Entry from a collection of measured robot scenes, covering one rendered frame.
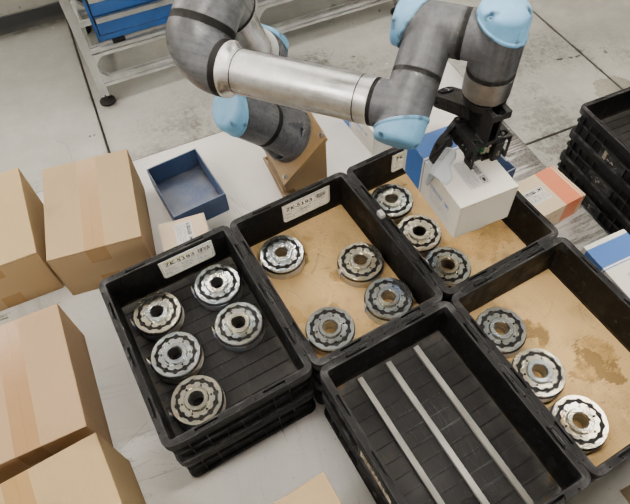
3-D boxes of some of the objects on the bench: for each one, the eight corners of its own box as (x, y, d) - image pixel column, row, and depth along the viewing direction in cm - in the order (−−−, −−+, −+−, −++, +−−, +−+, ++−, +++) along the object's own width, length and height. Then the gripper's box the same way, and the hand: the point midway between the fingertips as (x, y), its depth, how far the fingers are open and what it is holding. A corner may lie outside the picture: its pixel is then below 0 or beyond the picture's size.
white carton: (570, 267, 143) (583, 246, 136) (609, 249, 146) (623, 228, 138) (627, 332, 133) (644, 314, 125) (668, 312, 135) (686, 293, 128)
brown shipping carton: (66, 208, 161) (41, 169, 148) (144, 188, 164) (126, 148, 151) (73, 295, 145) (45, 261, 132) (159, 272, 148) (141, 235, 135)
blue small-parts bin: (152, 185, 165) (145, 169, 159) (200, 164, 169) (195, 147, 163) (180, 233, 155) (173, 217, 149) (230, 209, 158) (225, 193, 153)
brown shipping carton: (-36, 233, 158) (-71, 196, 145) (44, 205, 162) (17, 166, 149) (-25, 321, 142) (-63, 288, 129) (64, 287, 146) (36, 252, 133)
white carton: (338, 114, 178) (338, 91, 170) (371, 101, 181) (372, 78, 173) (372, 155, 168) (373, 132, 160) (406, 140, 170) (409, 117, 163)
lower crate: (130, 331, 138) (113, 307, 129) (242, 277, 146) (234, 250, 136) (193, 482, 118) (179, 468, 108) (320, 410, 125) (317, 390, 116)
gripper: (448, 132, 87) (432, 213, 103) (555, 94, 91) (523, 178, 107) (420, 97, 91) (409, 181, 108) (523, 62, 95) (497, 148, 112)
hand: (457, 169), depth 109 cm, fingers closed on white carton, 13 cm apart
